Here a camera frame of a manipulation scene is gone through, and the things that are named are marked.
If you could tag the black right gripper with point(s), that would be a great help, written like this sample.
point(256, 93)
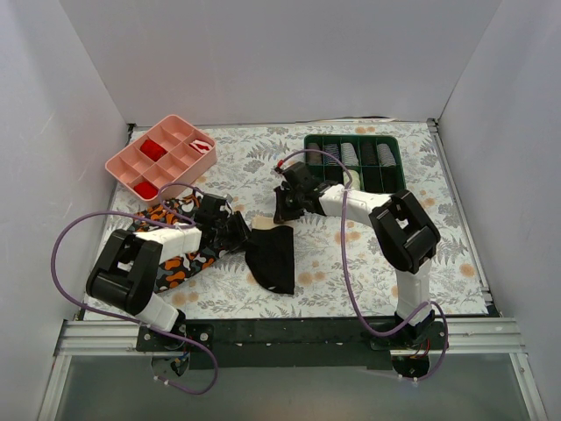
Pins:
point(285, 203)

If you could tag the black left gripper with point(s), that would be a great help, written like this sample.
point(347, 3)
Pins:
point(238, 228)

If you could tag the black underwear beige waistband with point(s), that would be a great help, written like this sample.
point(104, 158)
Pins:
point(270, 255)

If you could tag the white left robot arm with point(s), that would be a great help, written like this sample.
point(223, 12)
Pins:
point(125, 273)

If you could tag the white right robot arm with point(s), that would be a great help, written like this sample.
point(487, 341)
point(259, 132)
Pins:
point(406, 235)

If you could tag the grey brown rolled socks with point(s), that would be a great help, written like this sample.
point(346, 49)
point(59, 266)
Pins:
point(314, 154)

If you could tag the black rolled socks front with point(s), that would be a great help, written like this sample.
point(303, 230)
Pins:
point(334, 174)

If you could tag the black rolled socks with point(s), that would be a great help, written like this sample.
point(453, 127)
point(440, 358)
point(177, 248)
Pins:
point(334, 174)
point(368, 154)

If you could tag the cream rolled socks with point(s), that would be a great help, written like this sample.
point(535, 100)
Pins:
point(352, 180)

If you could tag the blue striped rolled socks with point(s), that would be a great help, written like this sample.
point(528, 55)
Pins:
point(332, 154)

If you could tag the orange camouflage patterned garment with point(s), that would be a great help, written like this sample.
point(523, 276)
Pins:
point(171, 223)

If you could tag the floral fern table mat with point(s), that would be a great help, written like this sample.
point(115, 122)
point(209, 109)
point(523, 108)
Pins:
point(244, 175)

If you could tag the grey white rolled socks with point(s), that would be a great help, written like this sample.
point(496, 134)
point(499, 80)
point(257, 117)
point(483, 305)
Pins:
point(349, 155)

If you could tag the red white rolled garment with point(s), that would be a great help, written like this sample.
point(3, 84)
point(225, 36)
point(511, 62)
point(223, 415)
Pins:
point(201, 146)

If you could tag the red rolled garment front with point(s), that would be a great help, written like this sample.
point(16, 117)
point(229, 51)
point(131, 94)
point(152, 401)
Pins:
point(145, 190)

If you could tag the black rolled socks back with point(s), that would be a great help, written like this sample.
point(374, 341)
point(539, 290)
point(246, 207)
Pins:
point(368, 154)

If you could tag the pink compartment tray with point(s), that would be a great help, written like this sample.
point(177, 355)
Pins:
point(169, 154)

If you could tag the green compartment tray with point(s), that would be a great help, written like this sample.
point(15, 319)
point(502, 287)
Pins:
point(374, 179)

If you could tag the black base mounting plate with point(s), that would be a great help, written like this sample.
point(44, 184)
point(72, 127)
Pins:
point(292, 342)

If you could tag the white patterned rolled socks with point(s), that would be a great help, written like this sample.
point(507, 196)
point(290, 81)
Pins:
point(385, 155)

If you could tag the red rolled garment back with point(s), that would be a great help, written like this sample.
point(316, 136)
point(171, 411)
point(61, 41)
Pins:
point(152, 150)

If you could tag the aluminium frame rail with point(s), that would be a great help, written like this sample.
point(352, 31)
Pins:
point(466, 335)

